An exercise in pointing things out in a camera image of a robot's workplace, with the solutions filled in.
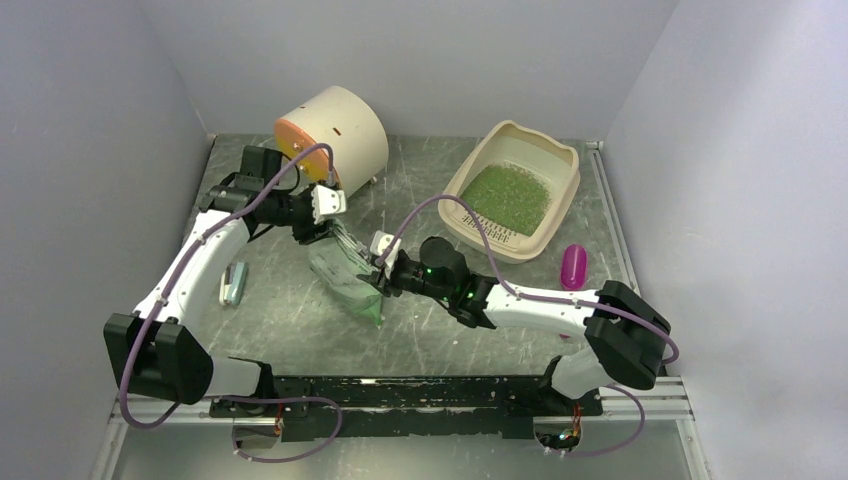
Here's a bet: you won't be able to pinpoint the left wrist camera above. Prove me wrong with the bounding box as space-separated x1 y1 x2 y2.
311 184 347 225

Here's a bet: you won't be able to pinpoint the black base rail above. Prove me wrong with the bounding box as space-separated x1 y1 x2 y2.
208 375 603 442

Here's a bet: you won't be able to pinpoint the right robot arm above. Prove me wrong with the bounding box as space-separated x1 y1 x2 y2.
362 234 671 414

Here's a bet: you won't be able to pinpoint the green litter pellets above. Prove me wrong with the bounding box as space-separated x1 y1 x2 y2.
460 164 550 236

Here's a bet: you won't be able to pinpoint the green cat litter bag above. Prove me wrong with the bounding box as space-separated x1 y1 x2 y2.
307 220 383 327

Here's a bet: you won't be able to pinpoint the light blue stapler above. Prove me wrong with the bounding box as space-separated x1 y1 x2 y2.
219 262 248 307

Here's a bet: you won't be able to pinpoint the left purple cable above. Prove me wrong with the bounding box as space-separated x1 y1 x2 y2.
117 142 336 431

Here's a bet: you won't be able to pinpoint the beige litter box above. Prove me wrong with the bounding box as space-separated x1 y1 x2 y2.
438 120 581 264

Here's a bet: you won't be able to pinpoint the round beige drawer cabinet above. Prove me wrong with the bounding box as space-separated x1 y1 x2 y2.
273 86 389 197

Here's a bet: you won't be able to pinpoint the magenta litter scoop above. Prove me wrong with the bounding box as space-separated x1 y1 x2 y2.
560 244 588 291

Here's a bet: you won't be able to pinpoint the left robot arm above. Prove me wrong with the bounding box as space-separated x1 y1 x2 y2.
103 143 345 416

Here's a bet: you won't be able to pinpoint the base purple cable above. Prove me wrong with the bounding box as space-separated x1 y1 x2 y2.
230 396 344 465

